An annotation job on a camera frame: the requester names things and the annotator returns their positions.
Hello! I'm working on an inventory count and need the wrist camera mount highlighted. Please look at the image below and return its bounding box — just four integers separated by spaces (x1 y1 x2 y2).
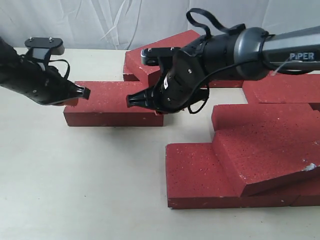
140 47 181 67
24 37 65 63

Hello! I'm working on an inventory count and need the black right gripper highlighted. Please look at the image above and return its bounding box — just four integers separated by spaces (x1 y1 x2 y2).
126 48 209 116

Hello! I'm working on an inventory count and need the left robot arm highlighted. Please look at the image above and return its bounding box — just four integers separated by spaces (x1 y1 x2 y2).
0 37 91 106

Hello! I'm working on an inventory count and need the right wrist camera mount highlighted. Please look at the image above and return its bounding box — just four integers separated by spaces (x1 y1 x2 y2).
140 47 181 67

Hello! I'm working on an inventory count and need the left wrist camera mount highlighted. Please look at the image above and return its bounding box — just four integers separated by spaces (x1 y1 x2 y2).
24 37 65 63

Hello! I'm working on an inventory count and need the grey fabric backdrop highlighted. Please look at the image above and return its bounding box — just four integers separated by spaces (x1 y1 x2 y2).
0 0 320 50

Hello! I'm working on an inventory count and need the right edge red brick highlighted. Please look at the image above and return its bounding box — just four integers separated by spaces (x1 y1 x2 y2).
242 74 320 110

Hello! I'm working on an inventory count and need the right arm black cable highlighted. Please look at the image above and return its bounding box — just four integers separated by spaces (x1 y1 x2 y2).
186 8 320 115

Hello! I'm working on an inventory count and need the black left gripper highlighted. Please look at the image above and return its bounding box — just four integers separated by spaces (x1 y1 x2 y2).
0 57 91 106

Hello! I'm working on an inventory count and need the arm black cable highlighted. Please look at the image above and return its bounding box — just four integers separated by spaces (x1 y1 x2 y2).
37 59 72 81
186 8 320 115

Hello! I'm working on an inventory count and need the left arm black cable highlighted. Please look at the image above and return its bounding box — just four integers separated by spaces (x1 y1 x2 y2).
37 59 72 81

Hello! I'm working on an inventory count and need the chipped red brick white spot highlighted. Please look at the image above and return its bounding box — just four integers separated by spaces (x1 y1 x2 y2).
212 116 320 197

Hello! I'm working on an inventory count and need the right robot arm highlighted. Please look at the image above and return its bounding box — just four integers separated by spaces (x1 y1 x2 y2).
126 25 320 114

